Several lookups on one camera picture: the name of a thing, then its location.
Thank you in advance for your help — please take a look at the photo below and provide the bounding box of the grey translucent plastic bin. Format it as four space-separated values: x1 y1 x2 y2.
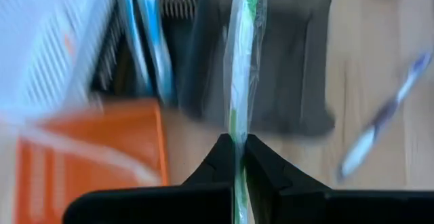
178 0 340 138

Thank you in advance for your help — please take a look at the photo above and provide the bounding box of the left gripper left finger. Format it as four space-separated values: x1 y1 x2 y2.
62 133 237 224

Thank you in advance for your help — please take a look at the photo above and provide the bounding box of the blue toothbrush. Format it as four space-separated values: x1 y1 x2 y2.
133 0 178 105
119 0 154 96

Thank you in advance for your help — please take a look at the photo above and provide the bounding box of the white perforated plastic basket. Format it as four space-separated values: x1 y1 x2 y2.
0 0 115 124

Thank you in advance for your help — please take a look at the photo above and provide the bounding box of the orange plastic basket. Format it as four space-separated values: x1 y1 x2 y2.
13 96 171 224

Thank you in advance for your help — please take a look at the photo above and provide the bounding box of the green toothbrush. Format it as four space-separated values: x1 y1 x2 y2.
222 0 269 224

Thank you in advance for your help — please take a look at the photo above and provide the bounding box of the black plastic basket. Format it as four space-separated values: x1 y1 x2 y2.
90 0 205 108

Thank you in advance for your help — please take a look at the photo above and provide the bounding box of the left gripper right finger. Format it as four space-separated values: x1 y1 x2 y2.
245 133 434 224

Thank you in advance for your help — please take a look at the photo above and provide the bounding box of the purple toothbrush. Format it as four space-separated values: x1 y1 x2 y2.
336 50 434 183

